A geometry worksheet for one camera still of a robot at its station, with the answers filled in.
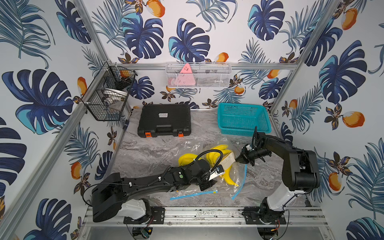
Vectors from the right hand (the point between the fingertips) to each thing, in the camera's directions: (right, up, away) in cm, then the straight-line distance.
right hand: (235, 160), depth 88 cm
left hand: (-14, -5, -14) cm, 20 cm away
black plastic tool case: (-45, +25, +22) cm, 55 cm away
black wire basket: (-74, +36, -4) cm, 82 cm away
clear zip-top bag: (-14, +9, -30) cm, 35 cm away
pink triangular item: (-29, +50, +2) cm, 58 cm away
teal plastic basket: (+11, +25, +29) cm, 40 cm away
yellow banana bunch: (-13, +1, +2) cm, 13 cm away
